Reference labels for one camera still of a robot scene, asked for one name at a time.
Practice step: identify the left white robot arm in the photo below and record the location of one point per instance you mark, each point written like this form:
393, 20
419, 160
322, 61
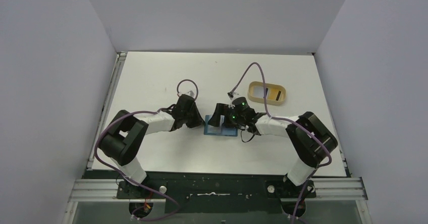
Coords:
122, 138

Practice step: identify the yellow credit card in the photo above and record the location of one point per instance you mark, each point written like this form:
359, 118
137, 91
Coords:
274, 94

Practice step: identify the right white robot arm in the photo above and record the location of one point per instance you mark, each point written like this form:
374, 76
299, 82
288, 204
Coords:
311, 139

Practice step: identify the blue leather card holder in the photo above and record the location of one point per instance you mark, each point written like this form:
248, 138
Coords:
219, 131

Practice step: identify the aluminium rail frame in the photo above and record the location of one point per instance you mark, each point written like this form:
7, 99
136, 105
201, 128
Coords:
148, 81

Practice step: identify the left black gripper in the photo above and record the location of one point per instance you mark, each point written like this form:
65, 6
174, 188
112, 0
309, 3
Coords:
198, 121

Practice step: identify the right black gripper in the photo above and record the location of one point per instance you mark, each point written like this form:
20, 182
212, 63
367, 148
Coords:
221, 116

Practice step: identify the beige oval tray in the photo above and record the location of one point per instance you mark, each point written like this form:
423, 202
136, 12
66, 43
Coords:
257, 92

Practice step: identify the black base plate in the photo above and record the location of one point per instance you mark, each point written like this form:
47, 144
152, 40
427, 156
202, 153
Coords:
209, 193

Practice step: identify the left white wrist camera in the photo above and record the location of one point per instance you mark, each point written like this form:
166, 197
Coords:
190, 93

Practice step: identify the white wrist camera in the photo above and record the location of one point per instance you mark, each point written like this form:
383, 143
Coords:
190, 93
233, 95

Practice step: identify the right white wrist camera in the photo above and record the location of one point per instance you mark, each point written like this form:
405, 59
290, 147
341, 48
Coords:
233, 95

